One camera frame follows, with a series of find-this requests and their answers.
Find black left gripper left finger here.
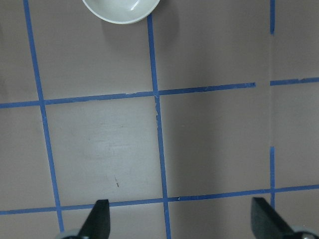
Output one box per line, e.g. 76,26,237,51
77,200,110,239

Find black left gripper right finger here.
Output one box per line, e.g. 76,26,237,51
251,197,294,239

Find white round bowl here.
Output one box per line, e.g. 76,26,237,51
83,0,160,24

